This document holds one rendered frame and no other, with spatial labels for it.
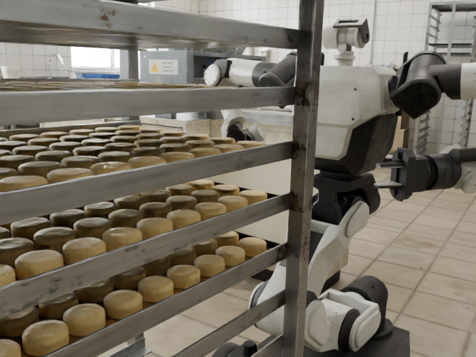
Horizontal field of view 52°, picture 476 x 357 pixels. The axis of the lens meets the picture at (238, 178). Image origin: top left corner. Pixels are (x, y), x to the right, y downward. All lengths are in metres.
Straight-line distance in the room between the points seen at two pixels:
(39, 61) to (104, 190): 5.21
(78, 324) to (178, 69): 1.95
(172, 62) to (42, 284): 2.04
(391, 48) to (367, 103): 5.10
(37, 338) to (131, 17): 0.37
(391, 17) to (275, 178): 4.32
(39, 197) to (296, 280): 0.51
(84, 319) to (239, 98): 0.35
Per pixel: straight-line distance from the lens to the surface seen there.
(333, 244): 1.37
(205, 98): 0.64
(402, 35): 6.39
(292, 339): 0.93
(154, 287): 0.70
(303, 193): 0.82
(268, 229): 2.48
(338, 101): 1.34
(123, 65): 1.11
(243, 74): 1.63
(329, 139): 1.37
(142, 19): 0.57
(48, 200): 0.51
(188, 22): 0.62
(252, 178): 2.47
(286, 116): 2.34
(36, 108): 0.49
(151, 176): 0.59
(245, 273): 0.78
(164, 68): 2.53
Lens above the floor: 1.09
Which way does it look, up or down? 13 degrees down
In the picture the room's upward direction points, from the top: 1 degrees clockwise
